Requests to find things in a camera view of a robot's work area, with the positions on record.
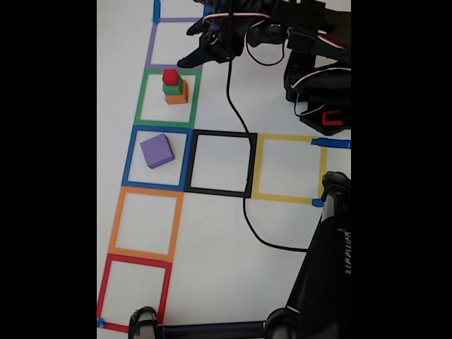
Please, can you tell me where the green cube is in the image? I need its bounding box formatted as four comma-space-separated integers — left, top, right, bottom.
162, 76, 184, 96

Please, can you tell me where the orange square block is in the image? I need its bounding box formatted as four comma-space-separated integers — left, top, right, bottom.
165, 83, 189, 105

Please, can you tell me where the purple square block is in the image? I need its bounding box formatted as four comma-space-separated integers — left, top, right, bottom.
140, 133, 175, 170

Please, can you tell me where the long blue tape strip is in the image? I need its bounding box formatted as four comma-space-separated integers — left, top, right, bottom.
310, 138, 352, 150

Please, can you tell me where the black tripod stand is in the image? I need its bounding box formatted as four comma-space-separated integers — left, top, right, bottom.
127, 171, 352, 339

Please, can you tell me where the red white servo wire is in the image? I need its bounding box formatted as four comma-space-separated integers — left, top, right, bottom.
203, 12, 352, 67
292, 66, 352, 117

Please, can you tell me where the black camera cable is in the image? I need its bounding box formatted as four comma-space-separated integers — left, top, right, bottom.
225, 0, 311, 252

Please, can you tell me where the purple square frame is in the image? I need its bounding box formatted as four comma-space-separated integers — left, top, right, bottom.
144, 17, 206, 71

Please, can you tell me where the black square frame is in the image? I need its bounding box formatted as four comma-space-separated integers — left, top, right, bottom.
184, 129, 258, 198

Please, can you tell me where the green square frame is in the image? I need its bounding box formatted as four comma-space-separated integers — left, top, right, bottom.
133, 69, 202, 129

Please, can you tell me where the yellow square frame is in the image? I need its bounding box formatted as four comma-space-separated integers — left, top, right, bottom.
251, 133, 328, 206

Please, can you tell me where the blue square frame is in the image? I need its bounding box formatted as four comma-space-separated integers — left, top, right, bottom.
121, 125, 194, 193

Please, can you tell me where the orange square frame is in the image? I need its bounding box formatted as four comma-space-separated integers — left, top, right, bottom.
107, 186, 184, 264

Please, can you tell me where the red square frame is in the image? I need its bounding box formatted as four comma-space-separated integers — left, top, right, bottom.
97, 254, 173, 334

